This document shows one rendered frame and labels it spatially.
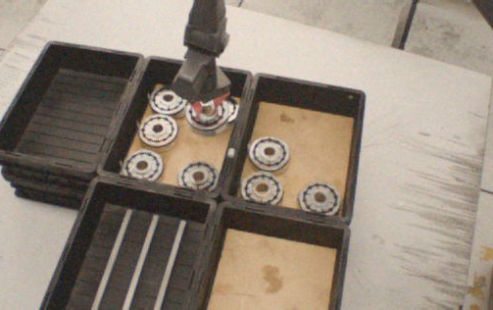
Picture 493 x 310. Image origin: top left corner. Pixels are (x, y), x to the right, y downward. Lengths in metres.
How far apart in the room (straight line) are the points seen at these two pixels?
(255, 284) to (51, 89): 0.82
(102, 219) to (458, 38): 2.32
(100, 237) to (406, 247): 0.78
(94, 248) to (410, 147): 0.94
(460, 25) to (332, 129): 1.88
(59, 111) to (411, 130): 1.03
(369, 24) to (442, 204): 1.68
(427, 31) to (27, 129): 2.24
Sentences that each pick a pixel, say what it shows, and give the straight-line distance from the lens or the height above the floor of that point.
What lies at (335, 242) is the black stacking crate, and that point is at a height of 0.86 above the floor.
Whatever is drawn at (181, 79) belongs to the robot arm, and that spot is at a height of 1.20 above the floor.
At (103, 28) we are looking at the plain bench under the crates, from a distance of 2.00.
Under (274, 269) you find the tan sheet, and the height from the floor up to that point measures 0.83.
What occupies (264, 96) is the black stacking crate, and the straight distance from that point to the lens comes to 1.53.
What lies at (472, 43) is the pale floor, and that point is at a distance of 3.19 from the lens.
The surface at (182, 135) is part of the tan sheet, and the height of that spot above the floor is 0.83.
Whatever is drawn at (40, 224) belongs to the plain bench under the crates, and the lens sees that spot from 1.56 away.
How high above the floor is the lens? 2.01
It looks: 55 degrees down
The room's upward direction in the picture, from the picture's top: 2 degrees clockwise
